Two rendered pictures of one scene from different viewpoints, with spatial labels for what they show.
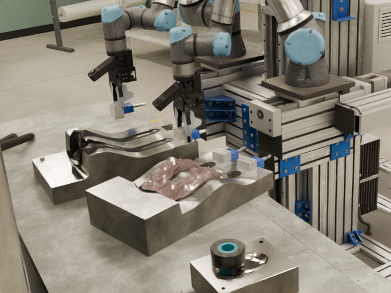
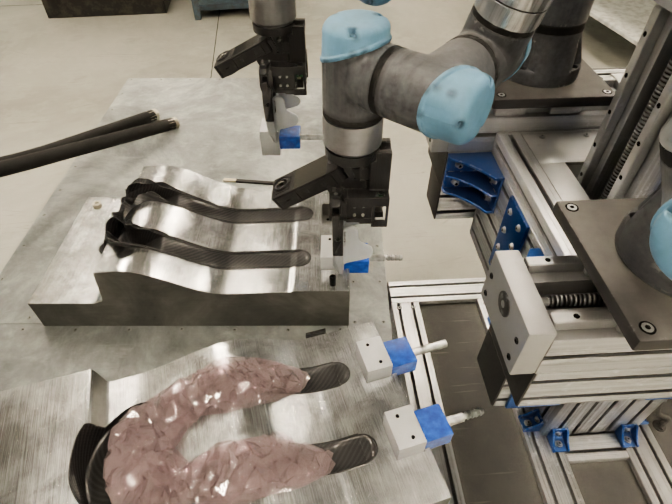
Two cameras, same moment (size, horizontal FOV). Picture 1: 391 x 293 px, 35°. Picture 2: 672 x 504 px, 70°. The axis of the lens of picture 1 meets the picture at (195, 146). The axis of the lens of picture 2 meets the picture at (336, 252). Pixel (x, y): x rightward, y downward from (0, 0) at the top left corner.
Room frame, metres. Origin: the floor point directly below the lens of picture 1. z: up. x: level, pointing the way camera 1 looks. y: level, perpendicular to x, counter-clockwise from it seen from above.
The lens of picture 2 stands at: (1.48, -0.18, 1.44)
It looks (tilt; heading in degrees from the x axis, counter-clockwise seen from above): 46 degrees down; 25
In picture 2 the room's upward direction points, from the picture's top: straight up
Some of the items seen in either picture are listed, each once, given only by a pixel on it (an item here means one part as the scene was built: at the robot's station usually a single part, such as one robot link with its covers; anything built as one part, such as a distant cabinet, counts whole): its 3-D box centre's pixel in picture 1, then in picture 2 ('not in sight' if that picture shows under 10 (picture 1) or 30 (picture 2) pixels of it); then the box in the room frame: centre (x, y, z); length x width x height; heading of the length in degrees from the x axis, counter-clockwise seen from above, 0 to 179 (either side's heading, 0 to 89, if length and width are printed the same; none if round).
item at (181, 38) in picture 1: (182, 45); (356, 69); (1.96, 0.02, 1.20); 0.09 x 0.08 x 0.11; 77
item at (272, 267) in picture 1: (244, 277); not in sight; (1.19, -0.09, 0.83); 0.20 x 0.15 x 0.07; 115
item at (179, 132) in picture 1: (194, 133); (361, 257); (1.97, 0.00, 0.89); 0.13 x 0.05 x 0.05; 115
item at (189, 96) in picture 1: (187, 91); (356, 181); (1.97, 0.01, 1.04); 0.09 x 0.08 x 0.12; 115
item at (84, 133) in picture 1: (117, 138); (205, 224); (1.91, 0.25, 0.92); 0.35 x 0.16 x 0.09; 115
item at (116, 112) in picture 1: (128, 107); (295, 137); (2.19, 0.24, 0.93); 0.13 x 0.05 x 0.05; 115
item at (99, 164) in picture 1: (114, 152); (203, 241); (1.91, 0.27, 0.87); 0.50 x 0.26 x 0.14; 115
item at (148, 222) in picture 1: (184, 189); (218, 453); (1.63, 0.04, 0.85); 0.50 x 0.26 x 0.11; 132
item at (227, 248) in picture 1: (228, 253); not in sight; (1.21, -0.06, 0.89); 0.08 x 0.08 x 0.04
